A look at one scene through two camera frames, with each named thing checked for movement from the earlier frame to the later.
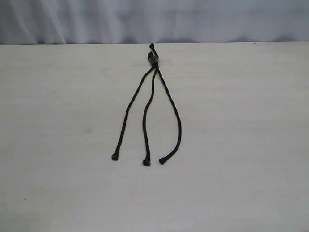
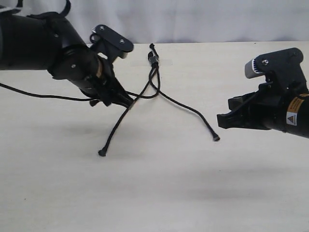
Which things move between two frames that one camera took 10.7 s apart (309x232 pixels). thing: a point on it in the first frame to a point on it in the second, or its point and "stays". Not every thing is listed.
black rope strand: [175, 153] to [157, 60]
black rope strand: [115, 156] to [216, 137]
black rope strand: [146, 162] to [104, 150]
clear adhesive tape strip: [151, 63] stays
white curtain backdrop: [72, 22] stays
